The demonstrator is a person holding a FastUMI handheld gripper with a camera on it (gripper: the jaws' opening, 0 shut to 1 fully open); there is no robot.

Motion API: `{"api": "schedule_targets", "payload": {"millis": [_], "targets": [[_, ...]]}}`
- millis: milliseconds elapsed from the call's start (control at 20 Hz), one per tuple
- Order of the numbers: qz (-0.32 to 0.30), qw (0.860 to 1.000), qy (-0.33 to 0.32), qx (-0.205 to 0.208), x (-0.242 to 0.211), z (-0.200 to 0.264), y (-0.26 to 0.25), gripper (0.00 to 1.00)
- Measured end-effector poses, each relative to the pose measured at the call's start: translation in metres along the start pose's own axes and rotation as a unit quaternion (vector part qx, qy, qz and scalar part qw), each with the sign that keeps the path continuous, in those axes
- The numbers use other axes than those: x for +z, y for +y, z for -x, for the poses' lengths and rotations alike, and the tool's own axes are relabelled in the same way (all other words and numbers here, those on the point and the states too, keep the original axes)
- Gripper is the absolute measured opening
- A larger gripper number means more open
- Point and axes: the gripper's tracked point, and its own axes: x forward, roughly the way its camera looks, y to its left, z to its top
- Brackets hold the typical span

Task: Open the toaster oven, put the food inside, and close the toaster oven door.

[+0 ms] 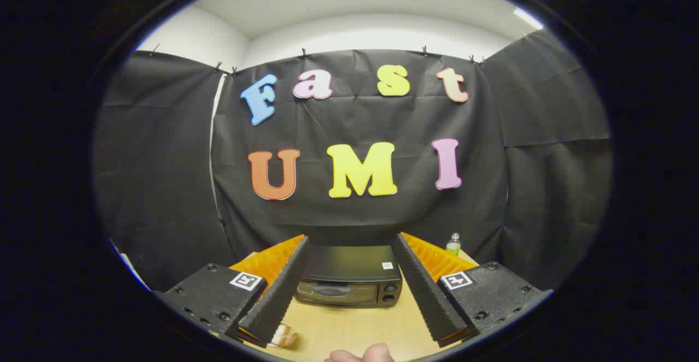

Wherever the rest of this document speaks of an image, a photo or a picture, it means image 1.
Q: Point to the toast sandwich with lettuce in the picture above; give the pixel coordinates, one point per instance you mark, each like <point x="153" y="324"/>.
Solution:
<point x="285" y="337"/>

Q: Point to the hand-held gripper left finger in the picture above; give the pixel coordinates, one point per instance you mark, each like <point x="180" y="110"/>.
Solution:
<point x="276" y="296"/>

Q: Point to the black toaster oven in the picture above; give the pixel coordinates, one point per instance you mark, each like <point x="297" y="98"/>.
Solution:
<point x="349" y="263"/>

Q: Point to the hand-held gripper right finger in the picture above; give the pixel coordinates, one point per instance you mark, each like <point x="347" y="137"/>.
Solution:
<point x="423" y="291"/>

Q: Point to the green drink bottle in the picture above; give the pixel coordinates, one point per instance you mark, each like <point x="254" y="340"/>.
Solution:
<point x="454" y="246"/>

